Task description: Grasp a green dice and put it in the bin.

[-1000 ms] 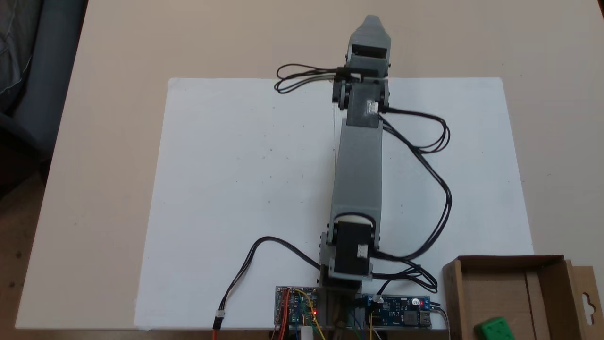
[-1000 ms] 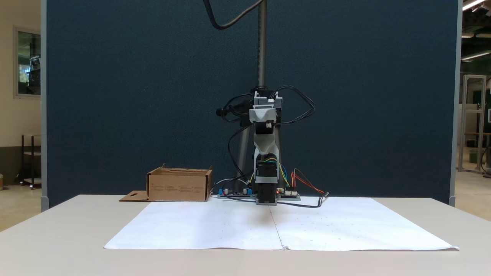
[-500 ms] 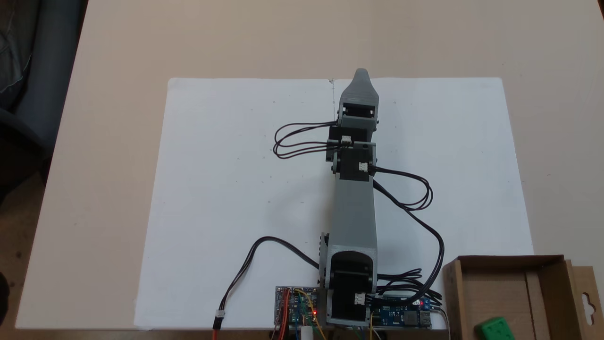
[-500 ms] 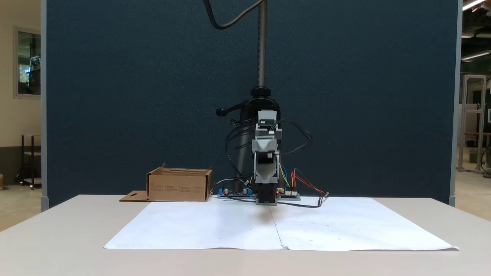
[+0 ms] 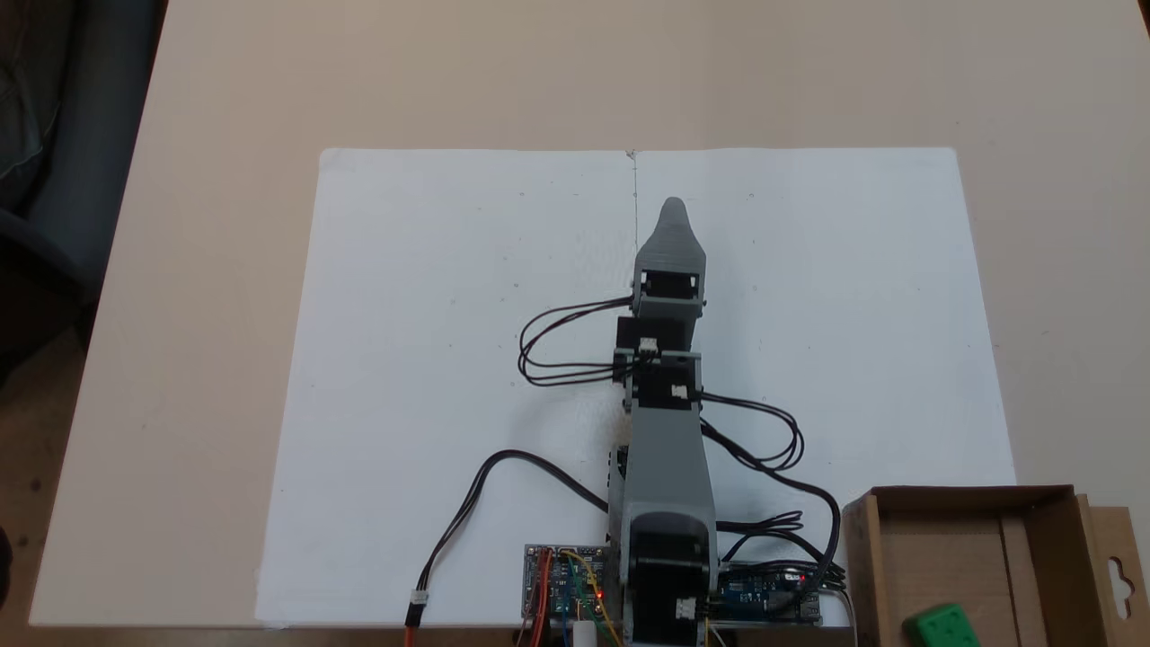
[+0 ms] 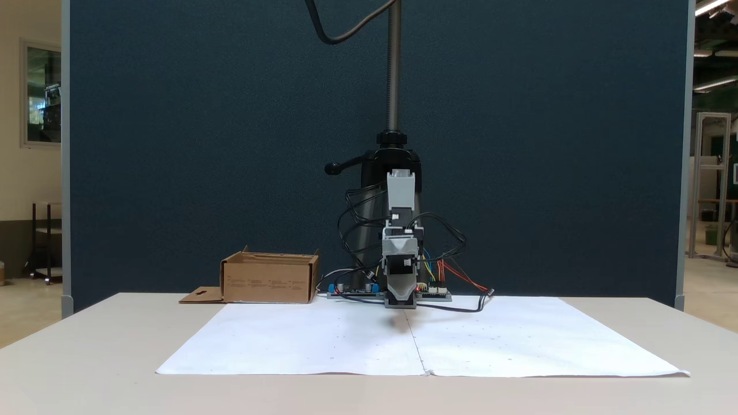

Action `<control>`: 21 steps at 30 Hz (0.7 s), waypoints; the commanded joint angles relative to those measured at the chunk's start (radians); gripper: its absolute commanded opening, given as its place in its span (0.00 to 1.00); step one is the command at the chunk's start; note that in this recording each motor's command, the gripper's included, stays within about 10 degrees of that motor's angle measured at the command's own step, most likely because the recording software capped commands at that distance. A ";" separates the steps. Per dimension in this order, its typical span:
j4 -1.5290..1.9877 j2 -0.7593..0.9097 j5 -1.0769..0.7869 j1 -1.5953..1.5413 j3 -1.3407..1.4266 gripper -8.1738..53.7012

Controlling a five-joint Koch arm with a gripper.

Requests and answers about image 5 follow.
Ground brown cardboard box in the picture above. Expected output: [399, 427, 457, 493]
[842, 485, 1150, 647]

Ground blue circuit board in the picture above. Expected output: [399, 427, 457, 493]
[717, 561, 824, 626]

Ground dark office chair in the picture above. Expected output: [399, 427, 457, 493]
[0, 0, 168, 360]

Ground grey circuit board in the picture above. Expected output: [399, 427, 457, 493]
[524, 544, 612, 623]

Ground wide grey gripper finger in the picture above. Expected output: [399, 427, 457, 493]
[649, 198, 700, 253]

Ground black servo cable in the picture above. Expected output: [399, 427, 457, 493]
[701, 422, 847, 594]
[517, 296, 636, 388]
[696, 392, 805, 474]

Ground white paper sheet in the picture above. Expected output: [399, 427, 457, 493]
[254, 148, 641, 628]
[632, 146, 1018, 628]

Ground yellow wire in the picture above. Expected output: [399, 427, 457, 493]
[561, 550, 623, 646]

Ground orange red wire bundle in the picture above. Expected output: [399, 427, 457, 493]
[516, 550, 552, 647]

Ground green dice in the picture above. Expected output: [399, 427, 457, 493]
[901, 603, 982, 647]

